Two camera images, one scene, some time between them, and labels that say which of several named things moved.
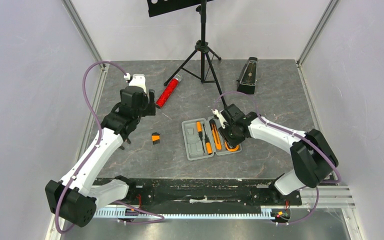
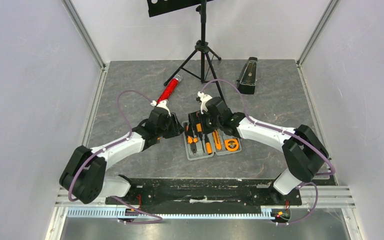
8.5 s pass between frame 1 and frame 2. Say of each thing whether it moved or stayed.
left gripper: moved
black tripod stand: stayed
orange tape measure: stayed
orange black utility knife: stayed
